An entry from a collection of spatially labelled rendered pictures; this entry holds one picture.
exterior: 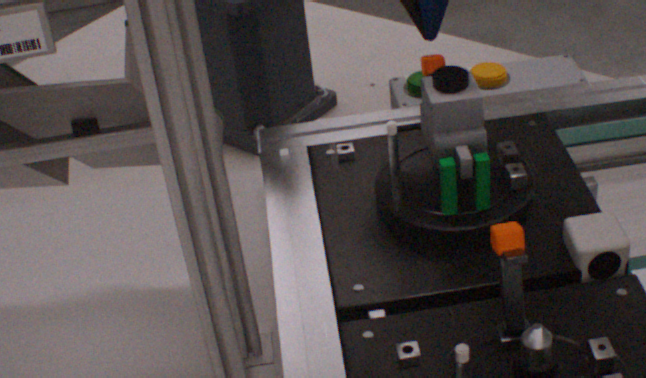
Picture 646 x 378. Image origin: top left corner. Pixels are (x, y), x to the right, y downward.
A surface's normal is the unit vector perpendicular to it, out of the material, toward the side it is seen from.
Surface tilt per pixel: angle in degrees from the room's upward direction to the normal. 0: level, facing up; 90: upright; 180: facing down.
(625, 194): 0
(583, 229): 0
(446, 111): 90
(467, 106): 90
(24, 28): 90
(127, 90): 135
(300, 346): 0
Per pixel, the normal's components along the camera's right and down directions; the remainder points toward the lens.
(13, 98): 0.03, 0.99
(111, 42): -0.11, -0.81
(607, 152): 0.11, 0.57
